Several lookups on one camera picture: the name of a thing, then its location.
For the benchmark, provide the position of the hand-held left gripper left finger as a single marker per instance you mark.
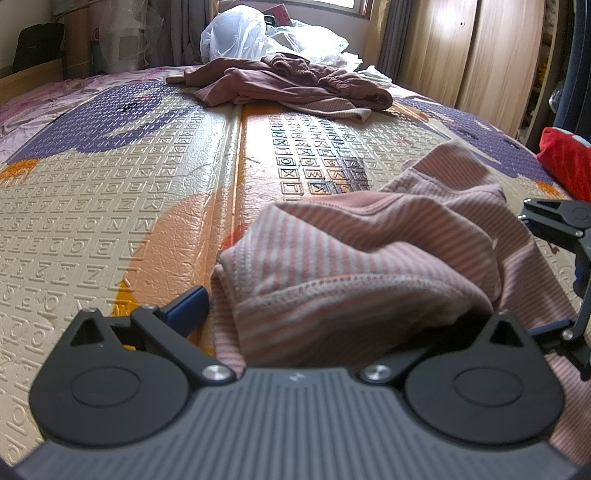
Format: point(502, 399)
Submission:
point(189, 309)

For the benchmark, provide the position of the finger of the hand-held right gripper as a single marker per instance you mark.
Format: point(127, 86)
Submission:
point(575, 339)
point(549, 214)

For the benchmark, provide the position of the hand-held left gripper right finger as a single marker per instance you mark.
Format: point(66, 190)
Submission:
point(406, 362)

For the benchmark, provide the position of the pink striped top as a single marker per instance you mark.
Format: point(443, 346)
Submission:
point(369, 258)

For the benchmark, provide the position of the red cloth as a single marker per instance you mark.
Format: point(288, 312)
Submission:
point(563, 157)

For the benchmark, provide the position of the wooden wardrobe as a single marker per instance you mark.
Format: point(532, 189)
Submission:
point(471, 55)

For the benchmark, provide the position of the clear plastic wrapper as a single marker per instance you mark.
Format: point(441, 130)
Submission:
point(374, 74)

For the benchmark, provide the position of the mauve top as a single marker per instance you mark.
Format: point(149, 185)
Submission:
point(231, 85)

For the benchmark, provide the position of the grey curtain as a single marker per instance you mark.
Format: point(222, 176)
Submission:
point(184, 27)
point(399, 37)

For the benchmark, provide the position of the pink floral bed sheet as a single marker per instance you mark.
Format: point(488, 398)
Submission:
point(27, 106)

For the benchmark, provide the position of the wooden headboard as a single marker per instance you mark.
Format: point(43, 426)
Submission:
point(32, 78)

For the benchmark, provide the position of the white plastic bag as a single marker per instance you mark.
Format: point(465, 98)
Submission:
point(231, 32)

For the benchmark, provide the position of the black bag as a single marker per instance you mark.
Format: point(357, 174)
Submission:
point(39, 46)

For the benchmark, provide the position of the window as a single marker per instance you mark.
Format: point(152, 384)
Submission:
point(323, 4)

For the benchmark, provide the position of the red box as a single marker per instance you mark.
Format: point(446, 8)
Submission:
point(279, 14)

